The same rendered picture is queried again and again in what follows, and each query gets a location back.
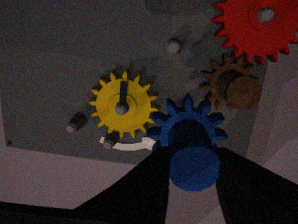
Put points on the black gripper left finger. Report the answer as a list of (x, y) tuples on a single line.
[(140, 197)]

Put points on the white curved arrow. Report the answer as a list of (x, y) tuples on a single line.
[(144, 143)]

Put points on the brown gear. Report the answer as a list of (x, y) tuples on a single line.
[(231, 84)]

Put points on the blue gear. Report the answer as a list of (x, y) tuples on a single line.
[(191, 137)]

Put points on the yellow gear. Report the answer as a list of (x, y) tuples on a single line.
[(133, 92)]

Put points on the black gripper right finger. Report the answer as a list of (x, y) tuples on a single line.
[(251, 194)]

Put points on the red gear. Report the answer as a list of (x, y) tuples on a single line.
[(240, 26)]

